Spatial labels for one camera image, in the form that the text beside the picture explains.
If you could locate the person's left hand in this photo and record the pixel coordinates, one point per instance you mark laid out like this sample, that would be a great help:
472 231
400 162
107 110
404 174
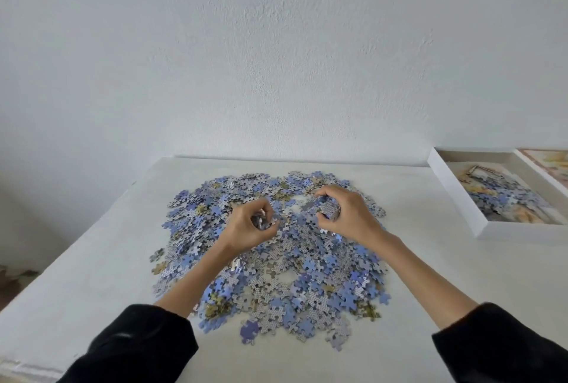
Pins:
242 231

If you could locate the person's right hand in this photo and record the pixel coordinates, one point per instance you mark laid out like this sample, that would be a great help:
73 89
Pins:
355 218

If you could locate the person's left thumb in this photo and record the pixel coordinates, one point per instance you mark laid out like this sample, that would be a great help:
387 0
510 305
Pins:
271 231

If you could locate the person's right thumb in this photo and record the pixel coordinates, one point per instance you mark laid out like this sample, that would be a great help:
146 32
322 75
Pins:
326 223

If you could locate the grey puzzle pieces clump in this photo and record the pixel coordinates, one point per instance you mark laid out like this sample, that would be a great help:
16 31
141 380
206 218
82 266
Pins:
259 221

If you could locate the blue grey jigsaw piece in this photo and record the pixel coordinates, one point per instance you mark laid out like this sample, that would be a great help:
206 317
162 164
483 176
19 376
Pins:
327 208

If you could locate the person's left forearm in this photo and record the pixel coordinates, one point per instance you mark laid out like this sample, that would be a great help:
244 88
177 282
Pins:
177 298

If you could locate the person's right forearm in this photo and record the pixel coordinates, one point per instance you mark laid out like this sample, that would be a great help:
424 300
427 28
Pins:
426 285

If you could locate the pile of blue puzzle pieces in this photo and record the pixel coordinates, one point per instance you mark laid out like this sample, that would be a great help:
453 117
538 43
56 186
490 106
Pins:
293 271

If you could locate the white cardboard box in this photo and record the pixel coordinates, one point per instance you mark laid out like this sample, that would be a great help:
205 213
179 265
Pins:
481 218

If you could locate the heap of boxed puzzle pieces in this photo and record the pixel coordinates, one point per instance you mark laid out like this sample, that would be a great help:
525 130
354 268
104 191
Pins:
501 196

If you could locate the printed box lid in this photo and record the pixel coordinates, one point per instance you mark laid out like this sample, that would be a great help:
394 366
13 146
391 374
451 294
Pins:
548 165

